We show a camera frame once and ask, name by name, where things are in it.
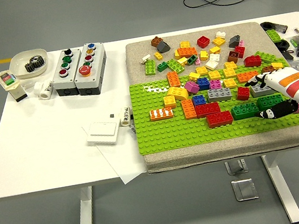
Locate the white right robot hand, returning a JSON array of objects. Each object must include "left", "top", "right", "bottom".
[{"left": 243, "top": 65, "right": 299, "bottom": 125}]

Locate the dark green long brick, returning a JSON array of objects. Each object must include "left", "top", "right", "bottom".
[
  {"left": 230, "top": 101, "right": 261, "bottom": 121},
  {"left": 255, "top": 92, "right": 285, "bottom": 112}
]

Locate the red long brick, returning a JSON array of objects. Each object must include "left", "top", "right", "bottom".
[
  {"left": 194, "top": 101, "right": 222, "bottom": 120},
  {"left": 205, "top": 109, "right": 236, "bottom": 130}
]

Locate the green baseplate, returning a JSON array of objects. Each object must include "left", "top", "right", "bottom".
[{"left": 126, "top": 54, "right": 299, "bottom": 158}]

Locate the black flat plug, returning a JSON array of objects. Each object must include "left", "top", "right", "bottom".
[{"left": 282, "top": 49, "right": 296, "bottom": 62}]

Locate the brown square brick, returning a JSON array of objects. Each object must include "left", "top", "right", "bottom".
[
  {"left": 261, "top": 64, "right": 277, "bottom": 74},
  {"left": 150, "top": 35, "right": 165, "bottom": 48}
]

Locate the grey long brick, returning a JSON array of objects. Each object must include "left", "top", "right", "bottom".
[
  {"left": 207, "top": 84, "right": 235, "bottom": 105},
  {"left": 249, "top": 81, "right": 277, "bottom": 99}
]

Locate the lime green long brick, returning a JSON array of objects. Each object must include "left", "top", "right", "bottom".
[
  {"left": 166, "top": 57, "right": 187, "bottom": 76},
  {"left": 254, "top": 48, "right": 279, "bottom": 67}
]

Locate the red rounded brick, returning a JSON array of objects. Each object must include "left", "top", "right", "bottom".
[{"left": 242, "top": 54, "right": 263, "bottom": 70}]

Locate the orange long brick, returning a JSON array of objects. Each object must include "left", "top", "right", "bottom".
[
  {"left": 166, "top": 70, "right": 182, "bottom": 90},
  {"left": 148, "top": 106, "right": 175, "bottom": 123},
  {"left": 176, "top": 45, "right": 199, "bottom": 60},
  {"left": 180, "top": 98, "right": 199, "bottom": 122},
  {"left": 236, "top": 69, "right": 263, "bottom": 85}
]

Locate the red square brick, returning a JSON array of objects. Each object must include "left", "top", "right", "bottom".
[
  {"left": 234, "top": 85, "right": 253, "bottom": 103},
  {"left": 233, "top": 44, "right": 248, "bottom": 60},
  {"left": 195, "top": 34, "right": 212, "bottom": 50}
]

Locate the black tape roll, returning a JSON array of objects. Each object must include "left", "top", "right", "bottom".
[{"left": 260, "top": 20, "right": 277, "bottom": 32}]

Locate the brown hollow brick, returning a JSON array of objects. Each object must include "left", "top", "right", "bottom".
[{"left": 226, "top": 49, "right": 242, "bottom": 64}]

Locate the dark grey sloped brick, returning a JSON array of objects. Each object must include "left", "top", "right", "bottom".
[
  {"left": 227, "top": 34, "right": 243, "bottom": 49},
  {"left": 155, "top": 39, "right": 172, "bottom": 54}
]

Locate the white square brick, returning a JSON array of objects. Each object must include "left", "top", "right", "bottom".
[{"left": 208, "top": 52, "right": 222, "bottom": 63}]

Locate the white hollow brick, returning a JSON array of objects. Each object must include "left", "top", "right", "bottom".
[{"left": 204, "top": 58, "right": 221, "bottom": 73}]

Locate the blue square brick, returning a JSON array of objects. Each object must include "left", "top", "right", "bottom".
[
  {"left": 196, "top": 76, "right": 212, "bottom": 92},
  {"left": 192, "top": 94, "right": 208, "bottom": 108}
]

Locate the dark green hollow brick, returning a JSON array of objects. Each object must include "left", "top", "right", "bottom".
[{"left": 185, "top": 53, "right": 199, "bottom": 67}]

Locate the white table leg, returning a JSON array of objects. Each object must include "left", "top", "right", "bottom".
[
  {"left": 261, "top": 150, "right": 299, "bottom": 224},
  {"left": 67, "top": 185, "right": 99, "bottom": 224}
]

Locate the metal floor socket box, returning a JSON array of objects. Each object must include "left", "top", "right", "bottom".
[{"left": 230, "top": 177, "right": 259, "bottom": 204}]

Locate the yellow arch brick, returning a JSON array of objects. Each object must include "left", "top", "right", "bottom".
[{"left": 166, "top": 84, "right": 190, "bottom": 104}]

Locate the small dark green brick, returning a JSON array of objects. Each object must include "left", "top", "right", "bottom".
[{"left": 156, "top": 61, "right": 170, "bottom": 73}]

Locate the grey-brown foam mat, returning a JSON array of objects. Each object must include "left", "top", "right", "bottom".
[{"left": 122, "top": 14, "right": 299, "bottom": 176}]

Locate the white labelled tube connector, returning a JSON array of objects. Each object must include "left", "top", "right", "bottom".
[{"left": 117, "top": 105, "right": 136, "bottom": 128}]

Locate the white paper sheet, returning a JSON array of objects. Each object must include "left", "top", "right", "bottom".
[{"left": 80, "top": 113, "right": 150, "bottom": 191}]

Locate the grey emergency-stop control box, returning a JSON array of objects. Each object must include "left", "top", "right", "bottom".
[{"left": 69, "top": 40, "right": 113, "bottom": 98}]

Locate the grey four-button control box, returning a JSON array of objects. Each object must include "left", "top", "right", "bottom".
[{"left": 47, "top": 46, "right": 89, "bottom": 100}]

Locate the white plastic pipe fitting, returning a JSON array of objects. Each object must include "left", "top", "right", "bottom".
[{"left": 32, "top": 78, "right": 56, "bottom": 102}]

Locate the black metal gear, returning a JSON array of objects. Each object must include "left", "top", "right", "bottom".
[
  {"left": 24, "top": 61, "right": 40, "bottom": 73},
  {"left": 28, "top": 54, "right": 46, "bottom": 70}
]

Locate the white oval bowl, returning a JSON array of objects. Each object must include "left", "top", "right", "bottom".
[{"left": 7, "top": 47, "right": 52, "bottom": 82}]

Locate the black ring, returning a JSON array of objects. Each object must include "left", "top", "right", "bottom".
[{"left": 275, "top": 39, "right": 292, "bottom": 53}]

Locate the white wall switch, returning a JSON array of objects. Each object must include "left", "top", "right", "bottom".
[{"left": 83, "top": 117, "right": 123, "bottom": 149}]

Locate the cream red-green switch box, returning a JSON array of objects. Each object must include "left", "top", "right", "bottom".
[{"left": 0, "top": 66, "right": 29, "bottom": 106}]

